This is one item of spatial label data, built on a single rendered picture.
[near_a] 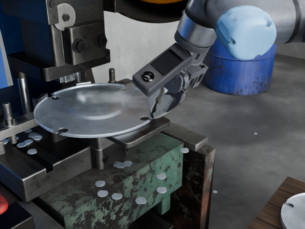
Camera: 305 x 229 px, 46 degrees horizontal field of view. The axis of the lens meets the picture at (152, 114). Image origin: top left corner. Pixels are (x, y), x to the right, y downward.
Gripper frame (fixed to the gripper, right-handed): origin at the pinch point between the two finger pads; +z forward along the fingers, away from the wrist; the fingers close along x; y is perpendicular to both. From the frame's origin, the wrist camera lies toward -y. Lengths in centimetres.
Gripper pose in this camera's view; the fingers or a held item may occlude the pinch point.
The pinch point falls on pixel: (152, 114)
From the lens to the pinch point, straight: 78.9
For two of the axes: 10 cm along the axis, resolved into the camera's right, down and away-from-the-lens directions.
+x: -6.9, -6.4, 3.4
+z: -3.2, 6.9, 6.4
